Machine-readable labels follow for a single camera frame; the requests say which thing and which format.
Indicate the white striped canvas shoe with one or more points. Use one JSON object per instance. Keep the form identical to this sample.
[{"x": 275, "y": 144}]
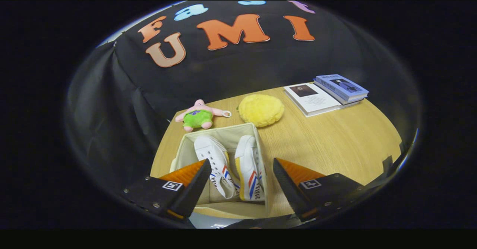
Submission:
[
  {"x": 248, "y": 148},
  {"x": 208, "y": 148}
]

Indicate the yellow plush bread toy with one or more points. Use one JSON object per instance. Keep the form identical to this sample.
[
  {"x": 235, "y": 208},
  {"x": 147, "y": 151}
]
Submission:
[{"x": 261, "y": 110}]

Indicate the beige fabric storage box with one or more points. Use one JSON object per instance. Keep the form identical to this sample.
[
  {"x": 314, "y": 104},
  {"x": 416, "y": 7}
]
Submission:
[{"x": 227, "y": 131}]

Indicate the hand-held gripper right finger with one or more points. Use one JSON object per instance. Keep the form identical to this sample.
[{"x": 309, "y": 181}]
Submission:
[{"x": 287, "y": 189}]

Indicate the black table edge bracket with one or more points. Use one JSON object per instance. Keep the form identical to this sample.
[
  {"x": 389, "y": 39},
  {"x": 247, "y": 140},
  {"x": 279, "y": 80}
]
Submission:
[{"x": 388, "y": 165}]

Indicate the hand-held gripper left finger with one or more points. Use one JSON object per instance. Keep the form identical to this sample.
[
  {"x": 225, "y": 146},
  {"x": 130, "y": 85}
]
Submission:
[{"x": 195, "y": 191}]

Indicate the pink and green plush toy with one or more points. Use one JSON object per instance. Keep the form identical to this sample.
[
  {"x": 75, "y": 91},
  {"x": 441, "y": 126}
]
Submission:
[{"x": 197, "y": 118}]

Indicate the white book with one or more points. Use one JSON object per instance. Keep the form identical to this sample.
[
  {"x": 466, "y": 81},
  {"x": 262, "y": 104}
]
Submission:
[{"x": 315, "y": 100}]

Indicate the grey-blue book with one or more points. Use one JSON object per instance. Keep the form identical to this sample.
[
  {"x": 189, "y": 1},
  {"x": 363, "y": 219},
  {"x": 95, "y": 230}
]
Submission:
[{"x": 354, "y": 101}]

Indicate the blue book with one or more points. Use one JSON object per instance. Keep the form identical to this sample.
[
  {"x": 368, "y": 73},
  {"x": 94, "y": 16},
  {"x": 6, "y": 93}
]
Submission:
[{"x": 343, "y": 85}]

